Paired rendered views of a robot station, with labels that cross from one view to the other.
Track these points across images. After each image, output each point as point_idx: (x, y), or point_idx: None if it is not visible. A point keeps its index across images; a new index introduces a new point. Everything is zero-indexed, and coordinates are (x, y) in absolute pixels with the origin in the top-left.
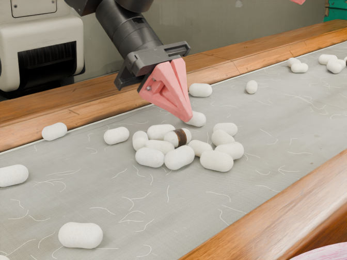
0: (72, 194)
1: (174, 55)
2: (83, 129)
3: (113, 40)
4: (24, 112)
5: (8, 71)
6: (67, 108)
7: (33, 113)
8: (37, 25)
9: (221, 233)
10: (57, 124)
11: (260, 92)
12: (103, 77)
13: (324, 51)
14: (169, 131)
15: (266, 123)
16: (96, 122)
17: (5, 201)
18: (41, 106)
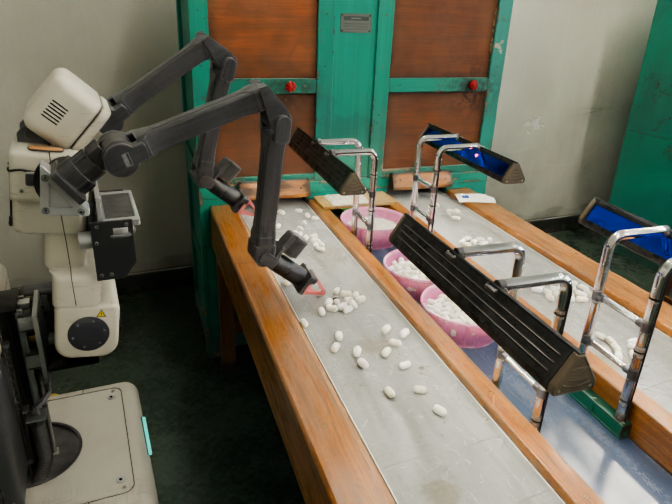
0: (356, 329)
1: (311, 270)
2: (300, 318)
3: (288, 274)
4: (286, 323)
5: (117, 335)
6: (289, 313)
7: (290, 321)
8: (114, 290)
9: (406, 308)
10: (303, 319)
11: None
12: (252, 297)
13: None
14: (332, 300)
15: (332, 282)
16: (296, 314)
17: (350, 341)
18: (282, 318)
